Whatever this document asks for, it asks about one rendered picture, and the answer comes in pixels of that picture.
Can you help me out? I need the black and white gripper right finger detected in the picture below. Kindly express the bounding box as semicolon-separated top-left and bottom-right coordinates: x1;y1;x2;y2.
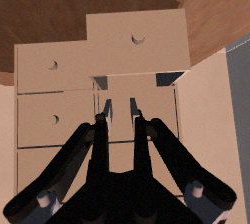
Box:
130;98;237;224

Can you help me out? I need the tan wooden drawer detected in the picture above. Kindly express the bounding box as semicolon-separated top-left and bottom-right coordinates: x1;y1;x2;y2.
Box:
18;148;92;202
98;89;178;142
18;43;94;95
18;94;96;147
86;8;191;90
109;144;182;195

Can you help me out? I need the beige small chest of drawers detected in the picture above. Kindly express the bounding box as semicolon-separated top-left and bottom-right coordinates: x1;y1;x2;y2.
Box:
13;40;183;198

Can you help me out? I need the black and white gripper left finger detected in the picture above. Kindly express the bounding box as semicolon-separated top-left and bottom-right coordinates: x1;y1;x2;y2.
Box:
3;99;113;224

